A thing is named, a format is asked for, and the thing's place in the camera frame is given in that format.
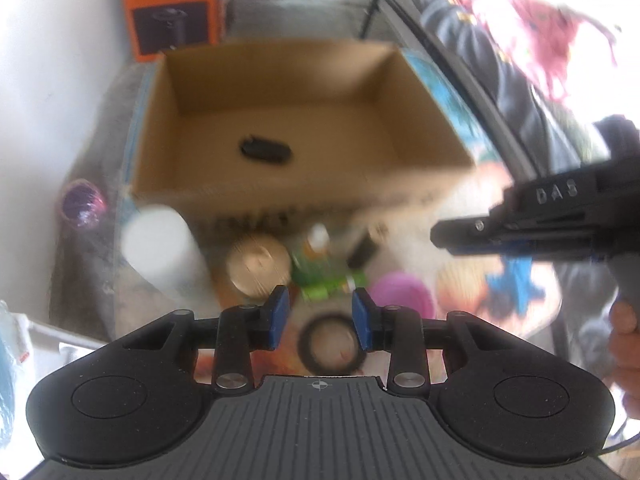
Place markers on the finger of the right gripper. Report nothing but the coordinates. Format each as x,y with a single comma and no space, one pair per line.
468,236

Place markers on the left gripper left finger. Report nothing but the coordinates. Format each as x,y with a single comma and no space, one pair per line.
237,333

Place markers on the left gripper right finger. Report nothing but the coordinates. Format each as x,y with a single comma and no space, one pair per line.
404,335

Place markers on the gold lid cream jar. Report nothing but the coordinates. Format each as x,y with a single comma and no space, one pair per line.
257,264

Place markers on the black tape roll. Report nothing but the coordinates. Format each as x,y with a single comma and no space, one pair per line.
328,346

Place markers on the green glue stick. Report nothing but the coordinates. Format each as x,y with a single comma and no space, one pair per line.
343,285

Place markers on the black gold lipstick tube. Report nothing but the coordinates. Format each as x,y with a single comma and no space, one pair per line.
373,238

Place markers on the green dropper bottle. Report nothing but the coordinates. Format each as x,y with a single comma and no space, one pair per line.
311,261

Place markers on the black key fob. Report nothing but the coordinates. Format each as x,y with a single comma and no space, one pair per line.
266,150

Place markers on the person right hand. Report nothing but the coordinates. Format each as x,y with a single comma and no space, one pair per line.
624,345

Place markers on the white supplement bottle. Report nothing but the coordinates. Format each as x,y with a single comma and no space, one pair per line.
158,243

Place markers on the brown cardboard box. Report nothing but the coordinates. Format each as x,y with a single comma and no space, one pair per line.
367,137

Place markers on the purple cup on floor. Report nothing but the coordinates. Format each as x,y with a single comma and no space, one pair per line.
82,205

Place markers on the orange appliance box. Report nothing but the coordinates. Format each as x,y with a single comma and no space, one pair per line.
155,26

